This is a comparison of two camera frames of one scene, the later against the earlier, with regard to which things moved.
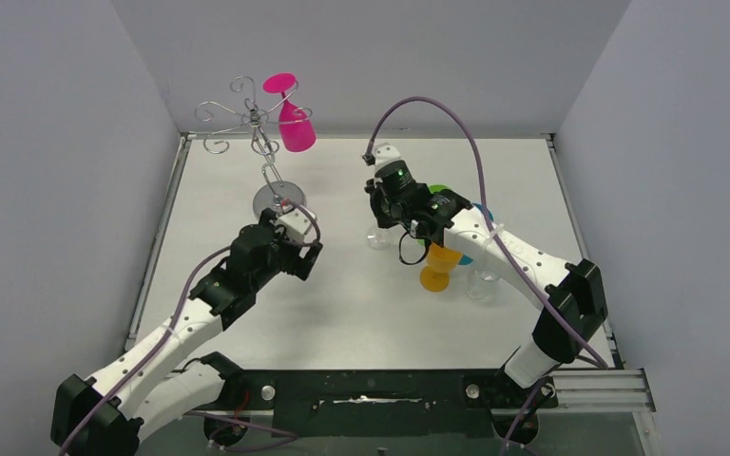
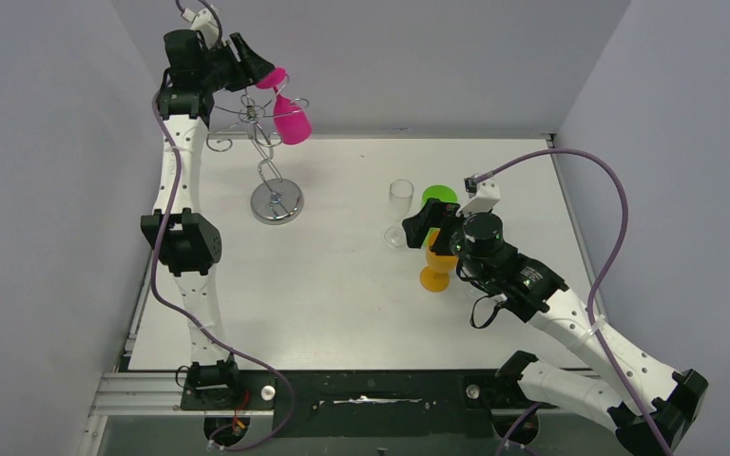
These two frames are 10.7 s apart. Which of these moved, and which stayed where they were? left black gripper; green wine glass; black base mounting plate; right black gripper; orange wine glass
Moved: left black gripper; right black gripper
Stayed: green wine glass; orange wine glass; black base mounting plate
